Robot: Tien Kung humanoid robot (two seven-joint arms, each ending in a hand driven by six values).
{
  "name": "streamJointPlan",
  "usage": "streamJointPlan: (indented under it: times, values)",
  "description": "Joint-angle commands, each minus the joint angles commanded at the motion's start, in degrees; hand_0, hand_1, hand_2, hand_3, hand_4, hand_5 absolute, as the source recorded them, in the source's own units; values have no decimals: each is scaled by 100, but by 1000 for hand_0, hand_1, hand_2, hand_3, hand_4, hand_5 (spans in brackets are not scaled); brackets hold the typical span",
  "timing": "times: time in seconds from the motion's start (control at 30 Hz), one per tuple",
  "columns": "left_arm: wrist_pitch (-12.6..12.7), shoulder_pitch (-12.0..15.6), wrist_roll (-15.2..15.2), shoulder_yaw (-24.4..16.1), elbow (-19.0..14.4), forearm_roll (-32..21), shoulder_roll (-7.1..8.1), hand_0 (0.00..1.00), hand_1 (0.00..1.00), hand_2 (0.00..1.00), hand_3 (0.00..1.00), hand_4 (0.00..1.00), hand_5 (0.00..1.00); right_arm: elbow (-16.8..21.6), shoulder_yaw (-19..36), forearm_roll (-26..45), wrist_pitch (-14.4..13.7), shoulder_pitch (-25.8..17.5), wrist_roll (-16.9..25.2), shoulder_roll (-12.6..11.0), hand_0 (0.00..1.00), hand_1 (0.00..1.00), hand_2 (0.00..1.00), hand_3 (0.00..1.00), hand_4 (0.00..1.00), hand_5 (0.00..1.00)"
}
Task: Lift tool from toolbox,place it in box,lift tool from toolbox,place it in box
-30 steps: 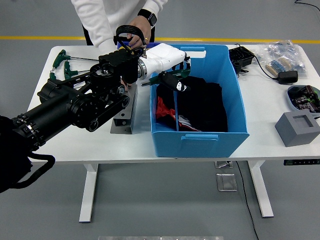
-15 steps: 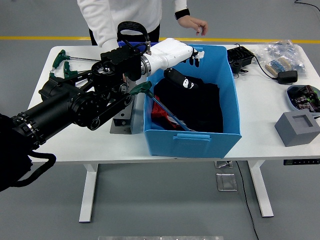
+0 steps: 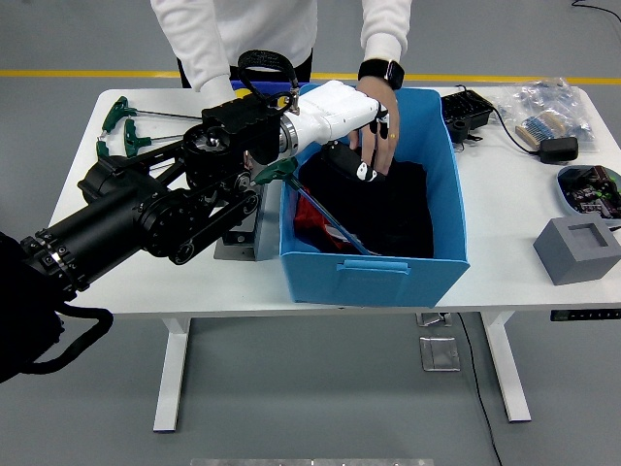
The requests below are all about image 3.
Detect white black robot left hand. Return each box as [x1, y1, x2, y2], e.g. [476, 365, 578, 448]
[296, 80, 392, 183]

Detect person's left hand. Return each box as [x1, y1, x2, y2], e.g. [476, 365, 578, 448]
[348, 77, 403, 176]

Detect large green T-handle hex wrench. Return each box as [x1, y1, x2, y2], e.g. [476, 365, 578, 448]
[252, 158, 377, 257]

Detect silver metal tool stand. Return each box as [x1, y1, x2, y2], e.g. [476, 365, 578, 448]
[212, 183, 282, 263]

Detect light blue folding box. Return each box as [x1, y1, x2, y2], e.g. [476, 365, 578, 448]
[278, 83, 473, 310]

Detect black wristwatch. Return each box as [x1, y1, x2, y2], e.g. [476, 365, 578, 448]
[357, 58, 407, 91]

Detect dark blue plastic bin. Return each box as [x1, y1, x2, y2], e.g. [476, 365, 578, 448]
[230, 80, 311, 96]

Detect black plastic tray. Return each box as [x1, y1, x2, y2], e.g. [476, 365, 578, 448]
[440, 89, 496, 132]

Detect black cloth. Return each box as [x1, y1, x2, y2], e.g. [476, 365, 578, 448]
[293, 150, 436, 258]

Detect person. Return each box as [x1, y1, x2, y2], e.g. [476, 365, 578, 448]
[149, 0, 413, 176]

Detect red cloth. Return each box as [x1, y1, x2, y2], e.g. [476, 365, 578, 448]
[293, 196, 336, 244]

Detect white striped cloth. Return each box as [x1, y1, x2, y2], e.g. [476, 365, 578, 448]
[329, 232, 375, 257]

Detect beige resistor strip bundle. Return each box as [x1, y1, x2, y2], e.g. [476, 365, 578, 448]
[514, 110, 567, 150]

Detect clear plastic component bags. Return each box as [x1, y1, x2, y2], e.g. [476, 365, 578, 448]
[497, 80, 596, 147]

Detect black power adapter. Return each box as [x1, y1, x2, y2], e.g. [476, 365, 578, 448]
[538, 137, 580, 165]

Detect pale blue dish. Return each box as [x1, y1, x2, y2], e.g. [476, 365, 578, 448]
[556, 164, 621, 222]

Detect electronic components pile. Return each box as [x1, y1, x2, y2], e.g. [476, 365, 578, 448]
[560, 166, 621, 217]

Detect grey block with square recess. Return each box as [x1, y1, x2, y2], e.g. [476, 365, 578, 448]
[533, 216, 621, 286]

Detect square silver floor plate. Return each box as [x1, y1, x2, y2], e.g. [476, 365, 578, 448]
[419, 336, 461, 373]

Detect black table control panel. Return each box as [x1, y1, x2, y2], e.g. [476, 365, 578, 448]
[550, 308, 621, 322]

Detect white table leg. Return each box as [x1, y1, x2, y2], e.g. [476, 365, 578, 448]
[479, 312, 533, 423]
[152, 317, 191, 433]

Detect black adapter cable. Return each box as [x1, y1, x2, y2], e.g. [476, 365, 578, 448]
[490, 107, 542, 157]

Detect thin black looped cable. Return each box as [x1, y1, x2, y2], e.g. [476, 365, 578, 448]
[570, 0, 621, 23]

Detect black floor cable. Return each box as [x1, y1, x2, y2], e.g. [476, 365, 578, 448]
[454, 313, 504, 466]

